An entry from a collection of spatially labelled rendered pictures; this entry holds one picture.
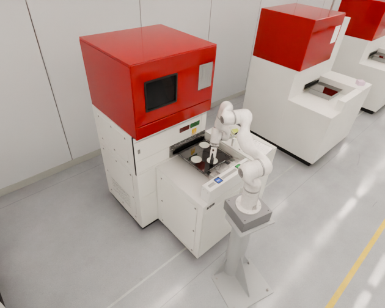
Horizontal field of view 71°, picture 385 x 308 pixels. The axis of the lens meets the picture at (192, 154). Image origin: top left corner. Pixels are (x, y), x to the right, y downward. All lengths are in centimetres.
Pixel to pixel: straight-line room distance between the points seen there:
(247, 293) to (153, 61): 207
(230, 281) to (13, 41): 299
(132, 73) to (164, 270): 181
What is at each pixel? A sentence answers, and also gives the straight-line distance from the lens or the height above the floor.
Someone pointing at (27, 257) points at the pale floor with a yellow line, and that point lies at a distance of 319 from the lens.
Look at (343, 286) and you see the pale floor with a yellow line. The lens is 314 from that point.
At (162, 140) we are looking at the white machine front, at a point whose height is 108.
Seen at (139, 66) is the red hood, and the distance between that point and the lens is 188.
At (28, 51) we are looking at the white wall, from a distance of 324.
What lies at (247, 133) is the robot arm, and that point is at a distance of 186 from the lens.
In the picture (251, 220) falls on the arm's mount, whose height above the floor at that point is 92.
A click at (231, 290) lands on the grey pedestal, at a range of 274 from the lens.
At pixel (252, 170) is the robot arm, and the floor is 133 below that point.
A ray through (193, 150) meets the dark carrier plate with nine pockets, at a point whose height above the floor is 90.
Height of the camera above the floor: 246
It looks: 38 degrees down
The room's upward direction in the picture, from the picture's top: 4 degrees clockwise
